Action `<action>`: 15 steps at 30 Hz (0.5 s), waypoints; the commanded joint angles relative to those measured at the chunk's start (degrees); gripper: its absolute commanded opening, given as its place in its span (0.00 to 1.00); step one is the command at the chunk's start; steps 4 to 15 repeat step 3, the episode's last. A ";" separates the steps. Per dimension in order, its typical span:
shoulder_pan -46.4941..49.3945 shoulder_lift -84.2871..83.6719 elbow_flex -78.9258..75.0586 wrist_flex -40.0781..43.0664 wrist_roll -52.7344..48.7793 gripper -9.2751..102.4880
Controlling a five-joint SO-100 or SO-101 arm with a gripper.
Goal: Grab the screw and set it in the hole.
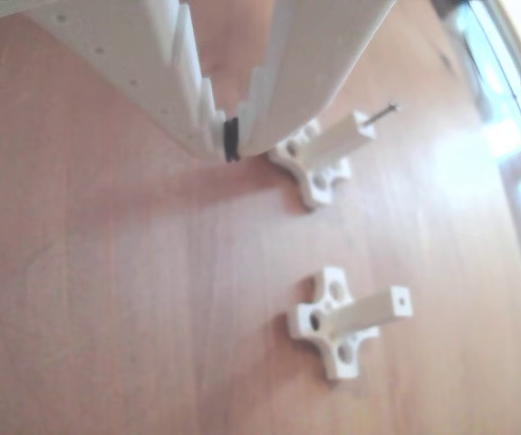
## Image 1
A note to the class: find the small silver metal screw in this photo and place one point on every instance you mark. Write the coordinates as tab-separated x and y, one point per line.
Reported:
382	113

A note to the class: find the white cross-base post stand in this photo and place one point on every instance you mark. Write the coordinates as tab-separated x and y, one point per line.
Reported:
332	136
369	312

